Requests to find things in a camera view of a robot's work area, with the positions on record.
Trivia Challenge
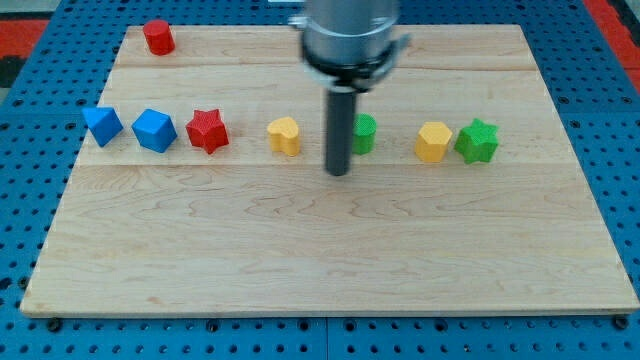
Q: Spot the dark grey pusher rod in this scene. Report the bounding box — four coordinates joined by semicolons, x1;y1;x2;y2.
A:
325;91;357;176

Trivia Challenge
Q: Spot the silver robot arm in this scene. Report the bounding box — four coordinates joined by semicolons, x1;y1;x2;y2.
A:
288;0;410;176

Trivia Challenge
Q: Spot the blue triangle block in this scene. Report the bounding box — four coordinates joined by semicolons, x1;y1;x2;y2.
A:
82;107;124;147

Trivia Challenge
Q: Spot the green cylinder block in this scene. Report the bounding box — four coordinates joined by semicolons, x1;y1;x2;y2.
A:
352;113;377;155

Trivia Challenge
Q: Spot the yellow heart block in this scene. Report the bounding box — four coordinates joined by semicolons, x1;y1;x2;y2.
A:
267;117;301;157

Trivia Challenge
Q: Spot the yellow hexagon block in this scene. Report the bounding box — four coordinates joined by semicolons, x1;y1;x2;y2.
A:
414;122;452;163

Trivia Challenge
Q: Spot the red star block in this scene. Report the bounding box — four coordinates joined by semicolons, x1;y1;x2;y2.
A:
185;109;229;154

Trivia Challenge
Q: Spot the green star block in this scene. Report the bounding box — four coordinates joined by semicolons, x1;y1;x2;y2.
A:
454;118;499;164

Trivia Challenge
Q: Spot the wooden board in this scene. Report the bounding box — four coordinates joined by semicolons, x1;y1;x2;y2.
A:
21;25;639;318

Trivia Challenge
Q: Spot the blue cube block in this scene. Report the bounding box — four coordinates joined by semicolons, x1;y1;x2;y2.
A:
132;109;177;153

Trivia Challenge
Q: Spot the red cylinder block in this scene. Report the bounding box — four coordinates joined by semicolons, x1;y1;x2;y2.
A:
143;19;175;56

